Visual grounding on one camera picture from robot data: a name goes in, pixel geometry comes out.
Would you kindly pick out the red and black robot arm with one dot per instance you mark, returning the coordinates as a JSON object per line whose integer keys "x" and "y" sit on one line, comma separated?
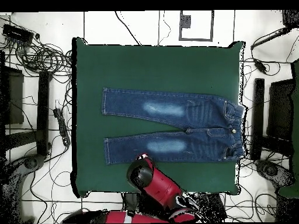
{"x": 161, "y": 184}

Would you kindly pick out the dark flat panel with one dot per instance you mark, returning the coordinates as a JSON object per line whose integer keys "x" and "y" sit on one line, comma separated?
{"x": 280, "y": 109}
{"x": 15, "y": 98}

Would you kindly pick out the black round stand base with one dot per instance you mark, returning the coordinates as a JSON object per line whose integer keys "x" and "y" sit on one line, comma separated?
{"x": 31, "y": 162}
{"x": 271, "y": 170}

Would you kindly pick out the blue denim jeans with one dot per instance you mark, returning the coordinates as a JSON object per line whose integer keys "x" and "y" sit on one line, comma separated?
{"x": 201, "y": 116}

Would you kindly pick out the black rod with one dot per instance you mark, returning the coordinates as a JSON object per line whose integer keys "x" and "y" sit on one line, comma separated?
{"x": 268, "y": 38}

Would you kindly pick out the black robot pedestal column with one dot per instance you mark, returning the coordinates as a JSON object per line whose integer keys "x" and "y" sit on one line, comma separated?
{"x": 130, "y": 201}

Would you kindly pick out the black power brick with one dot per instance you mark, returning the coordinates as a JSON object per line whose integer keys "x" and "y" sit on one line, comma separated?
{"x": 260, "y": 65}

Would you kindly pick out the small grey square patch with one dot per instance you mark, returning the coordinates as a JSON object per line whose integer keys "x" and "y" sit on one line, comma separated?
{"x": 186, "y": 21}

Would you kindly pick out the black corner box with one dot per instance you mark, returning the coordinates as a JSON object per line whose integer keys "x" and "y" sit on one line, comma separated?
{"x": 290, "y": 18}

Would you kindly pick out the black power strip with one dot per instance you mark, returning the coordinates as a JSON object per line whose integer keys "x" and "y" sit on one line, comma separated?
{"x": 217, "y": 206}
{"x": 62, "y": 127}

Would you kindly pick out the dark green table cloth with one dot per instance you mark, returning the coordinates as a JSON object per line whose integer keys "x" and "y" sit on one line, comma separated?
{"x": 140, "y": 65}

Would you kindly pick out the grey square floor frame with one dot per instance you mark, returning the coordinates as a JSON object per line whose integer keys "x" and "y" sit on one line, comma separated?
{"x": 212, "y": 25}

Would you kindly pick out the black stand leg bar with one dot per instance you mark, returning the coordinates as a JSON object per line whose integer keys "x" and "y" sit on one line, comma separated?
{"x": 43, "y": 112}
{"x": 258, "y": 116}

